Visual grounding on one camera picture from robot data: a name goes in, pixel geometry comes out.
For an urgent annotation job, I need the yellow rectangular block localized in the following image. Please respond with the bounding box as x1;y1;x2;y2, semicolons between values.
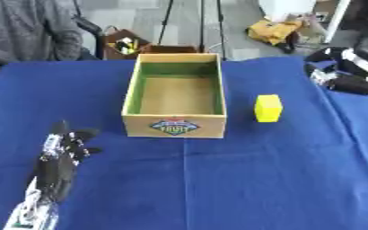
253;93;285;123

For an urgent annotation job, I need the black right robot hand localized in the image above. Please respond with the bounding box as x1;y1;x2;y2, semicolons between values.
303;46;368;97

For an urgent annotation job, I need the brown cardboard box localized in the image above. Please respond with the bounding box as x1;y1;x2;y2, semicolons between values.
138;44;200;55

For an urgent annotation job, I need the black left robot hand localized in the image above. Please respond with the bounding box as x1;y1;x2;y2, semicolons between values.
31;119;104;203

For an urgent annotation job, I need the brown bag with items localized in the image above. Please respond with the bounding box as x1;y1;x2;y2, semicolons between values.
101;25;153;61

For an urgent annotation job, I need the black tripod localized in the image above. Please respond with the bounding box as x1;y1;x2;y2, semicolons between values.
155;0;228;62

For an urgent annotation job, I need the person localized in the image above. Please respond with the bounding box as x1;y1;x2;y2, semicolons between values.
0;0;104;86

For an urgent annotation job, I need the tan cardboard box green inside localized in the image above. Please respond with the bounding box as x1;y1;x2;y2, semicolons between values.
121;53;228;139

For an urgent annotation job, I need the white table leg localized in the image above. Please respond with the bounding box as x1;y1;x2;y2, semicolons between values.
322;0;353;45

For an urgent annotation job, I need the yellow bag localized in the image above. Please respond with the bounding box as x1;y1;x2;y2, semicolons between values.
245;19;303;54

